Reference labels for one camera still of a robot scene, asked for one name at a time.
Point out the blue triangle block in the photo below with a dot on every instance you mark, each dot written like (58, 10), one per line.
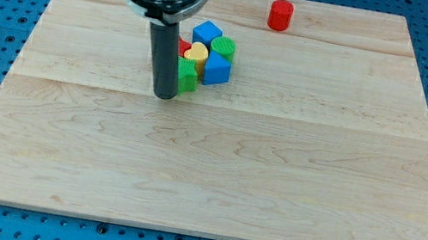
(217, 69)

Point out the green star block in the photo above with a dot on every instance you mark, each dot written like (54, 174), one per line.
(187, 75)

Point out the light wooden board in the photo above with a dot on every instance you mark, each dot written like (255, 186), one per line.
(321, 132)

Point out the red cylinder block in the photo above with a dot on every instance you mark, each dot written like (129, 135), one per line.
(280, 15)

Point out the green cylinder block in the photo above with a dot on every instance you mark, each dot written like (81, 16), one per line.
(225, 46)

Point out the red block behind heart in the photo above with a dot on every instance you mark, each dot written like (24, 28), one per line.
(183, 47)

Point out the yellow heart block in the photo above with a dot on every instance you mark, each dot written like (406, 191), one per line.
(199, 54)

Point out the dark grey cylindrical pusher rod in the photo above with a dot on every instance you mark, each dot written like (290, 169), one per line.
(164, 49)

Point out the blue cube block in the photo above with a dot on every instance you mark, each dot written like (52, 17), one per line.
(206, 32)

